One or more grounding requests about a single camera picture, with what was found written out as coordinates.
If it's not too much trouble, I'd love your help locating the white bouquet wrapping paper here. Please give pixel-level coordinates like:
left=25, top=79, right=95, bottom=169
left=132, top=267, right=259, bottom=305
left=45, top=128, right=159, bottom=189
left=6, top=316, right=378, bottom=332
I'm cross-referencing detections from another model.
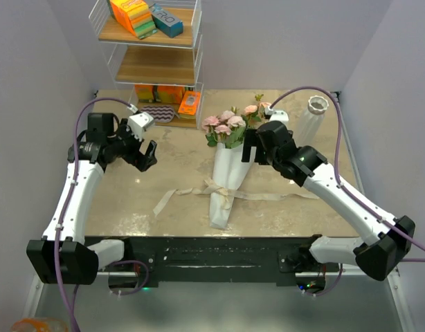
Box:
left=209, top=144, right=256, bottom=230

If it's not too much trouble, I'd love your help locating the orange sponge box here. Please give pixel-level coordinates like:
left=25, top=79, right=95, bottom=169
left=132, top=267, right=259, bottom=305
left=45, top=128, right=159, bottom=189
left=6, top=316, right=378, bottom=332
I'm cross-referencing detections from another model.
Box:
left=134, top=84, right=156, bottom=103
left=156, top=85, right=186, bottom=104
left=178, top=91, right=201, bottom=119

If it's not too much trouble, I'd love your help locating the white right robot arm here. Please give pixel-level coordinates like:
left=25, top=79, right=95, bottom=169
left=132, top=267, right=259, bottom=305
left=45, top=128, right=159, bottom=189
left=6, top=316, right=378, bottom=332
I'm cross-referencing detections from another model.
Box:
left=242, top=120, right=415, bottom=281

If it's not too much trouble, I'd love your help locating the white ribbed vase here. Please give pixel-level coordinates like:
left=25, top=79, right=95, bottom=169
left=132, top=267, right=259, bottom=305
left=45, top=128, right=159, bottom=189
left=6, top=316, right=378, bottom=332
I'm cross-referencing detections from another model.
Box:
left=293, top=95, right=329, bottom=147

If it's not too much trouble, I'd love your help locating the orange sponge pack top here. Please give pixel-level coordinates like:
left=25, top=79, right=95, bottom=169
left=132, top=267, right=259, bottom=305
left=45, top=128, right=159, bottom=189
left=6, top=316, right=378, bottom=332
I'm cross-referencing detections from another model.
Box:
left=109, top=0, right=157, bottom=39

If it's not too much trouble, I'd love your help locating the pink rose stem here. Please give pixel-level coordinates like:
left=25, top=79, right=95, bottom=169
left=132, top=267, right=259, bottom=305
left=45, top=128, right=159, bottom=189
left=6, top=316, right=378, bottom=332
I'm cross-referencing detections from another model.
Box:
left=244, top=94, right=271, bottom=122

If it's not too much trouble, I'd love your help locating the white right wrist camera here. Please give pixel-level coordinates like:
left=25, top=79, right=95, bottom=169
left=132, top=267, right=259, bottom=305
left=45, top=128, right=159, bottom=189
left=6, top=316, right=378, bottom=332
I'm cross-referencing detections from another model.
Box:
left=264, top=107, right=289, bottom=126

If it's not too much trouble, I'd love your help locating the pink rose bunch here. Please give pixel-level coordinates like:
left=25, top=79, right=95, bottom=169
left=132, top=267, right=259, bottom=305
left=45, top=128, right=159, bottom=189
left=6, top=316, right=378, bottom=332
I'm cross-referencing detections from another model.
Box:
left=201, top=105, right=261, bottom=149

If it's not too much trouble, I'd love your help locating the orange plastic bottle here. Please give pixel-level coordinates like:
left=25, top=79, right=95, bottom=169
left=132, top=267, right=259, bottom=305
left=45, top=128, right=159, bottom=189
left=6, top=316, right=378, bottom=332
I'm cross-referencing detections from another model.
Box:
left=10, top=317, right=69, bottom=332

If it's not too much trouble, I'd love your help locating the orange sponge box right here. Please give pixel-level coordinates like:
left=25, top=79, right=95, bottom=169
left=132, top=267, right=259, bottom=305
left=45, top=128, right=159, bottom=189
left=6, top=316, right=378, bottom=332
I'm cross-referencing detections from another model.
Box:
left=178, top=91, right=201, bottom=119

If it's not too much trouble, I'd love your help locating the purple wavy scrub pad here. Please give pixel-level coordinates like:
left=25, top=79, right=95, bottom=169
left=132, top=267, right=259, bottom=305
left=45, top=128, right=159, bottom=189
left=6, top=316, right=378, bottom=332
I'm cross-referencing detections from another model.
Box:
left=140, top=105, right=180, bottom=123

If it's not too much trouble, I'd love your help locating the cream printed ribbon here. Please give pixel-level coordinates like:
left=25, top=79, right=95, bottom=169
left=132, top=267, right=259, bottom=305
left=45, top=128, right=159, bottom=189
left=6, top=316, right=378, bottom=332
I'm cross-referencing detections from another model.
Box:
left=153, top=178, right=319, bottom=216

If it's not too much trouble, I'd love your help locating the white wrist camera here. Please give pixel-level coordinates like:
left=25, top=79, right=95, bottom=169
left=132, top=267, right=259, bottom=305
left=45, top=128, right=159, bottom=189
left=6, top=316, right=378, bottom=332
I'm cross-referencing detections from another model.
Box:
left=127, top=112, right=155, bottom=136
left=264, top=107, right=289, bottom=126

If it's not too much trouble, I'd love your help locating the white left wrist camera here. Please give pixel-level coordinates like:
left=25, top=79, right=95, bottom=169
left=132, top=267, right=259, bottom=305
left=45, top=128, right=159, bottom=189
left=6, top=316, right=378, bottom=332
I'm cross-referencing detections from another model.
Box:
left=127, top=112, right=155, bottom=136

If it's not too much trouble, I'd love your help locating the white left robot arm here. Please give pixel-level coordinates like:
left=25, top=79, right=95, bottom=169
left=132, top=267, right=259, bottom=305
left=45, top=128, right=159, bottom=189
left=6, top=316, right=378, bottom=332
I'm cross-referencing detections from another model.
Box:
left=26, top=112, right=157, bottom=285

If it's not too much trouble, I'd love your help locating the orange sponge box middle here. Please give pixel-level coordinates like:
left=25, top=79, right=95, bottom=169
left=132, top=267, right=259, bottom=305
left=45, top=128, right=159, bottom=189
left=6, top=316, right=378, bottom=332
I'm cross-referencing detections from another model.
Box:
left=156, top=85, right=186, bottom=104

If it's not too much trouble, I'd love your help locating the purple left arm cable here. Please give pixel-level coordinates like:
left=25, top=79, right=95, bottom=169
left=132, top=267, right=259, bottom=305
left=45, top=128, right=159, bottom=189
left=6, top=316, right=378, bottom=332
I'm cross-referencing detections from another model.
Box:
left=53, top=97, right=150, bottom=332

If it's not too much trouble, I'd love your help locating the white wire wooden shelf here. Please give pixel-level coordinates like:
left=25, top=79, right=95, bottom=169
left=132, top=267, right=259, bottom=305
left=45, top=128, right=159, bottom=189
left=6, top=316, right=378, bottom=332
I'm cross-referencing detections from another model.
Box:
left=89, top=1, right=203, bottom=128

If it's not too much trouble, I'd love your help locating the blue RIO box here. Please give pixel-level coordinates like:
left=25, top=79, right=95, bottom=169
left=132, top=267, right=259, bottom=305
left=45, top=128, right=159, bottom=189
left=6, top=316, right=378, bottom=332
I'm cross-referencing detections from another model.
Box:
left=150, top=3, right=183, bottom=38

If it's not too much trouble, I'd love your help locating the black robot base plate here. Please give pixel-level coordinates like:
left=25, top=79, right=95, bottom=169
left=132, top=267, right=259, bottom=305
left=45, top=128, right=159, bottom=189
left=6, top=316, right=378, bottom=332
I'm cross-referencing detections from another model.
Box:
left=105, top=237, right=339, bottom=287

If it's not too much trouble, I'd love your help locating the orange sponge box left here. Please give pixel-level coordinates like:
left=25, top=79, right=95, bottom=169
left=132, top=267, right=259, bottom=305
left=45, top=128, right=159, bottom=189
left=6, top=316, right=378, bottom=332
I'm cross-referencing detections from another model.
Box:
left=134, top=84, right=156, bottom=103

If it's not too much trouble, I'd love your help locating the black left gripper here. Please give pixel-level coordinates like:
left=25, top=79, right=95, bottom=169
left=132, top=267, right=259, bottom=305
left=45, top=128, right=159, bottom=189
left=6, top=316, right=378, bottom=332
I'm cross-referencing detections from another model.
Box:
left=107, top=119, right=157, bottom=172

